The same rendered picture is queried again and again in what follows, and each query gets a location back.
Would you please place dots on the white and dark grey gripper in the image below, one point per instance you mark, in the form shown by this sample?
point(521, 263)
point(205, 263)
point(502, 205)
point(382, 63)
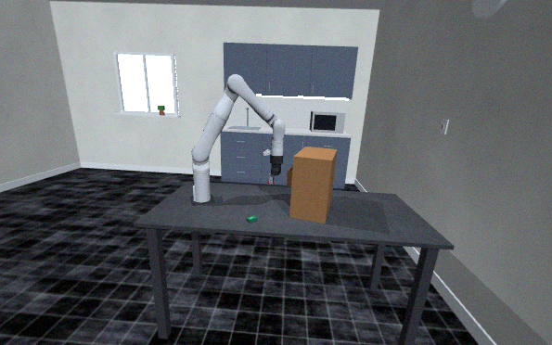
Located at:
point(276, 159)

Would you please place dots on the tan wooden chest of drawers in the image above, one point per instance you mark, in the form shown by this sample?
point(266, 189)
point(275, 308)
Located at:
point(312, 184)

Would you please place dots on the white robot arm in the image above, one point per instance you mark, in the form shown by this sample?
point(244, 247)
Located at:
point(236, 86)

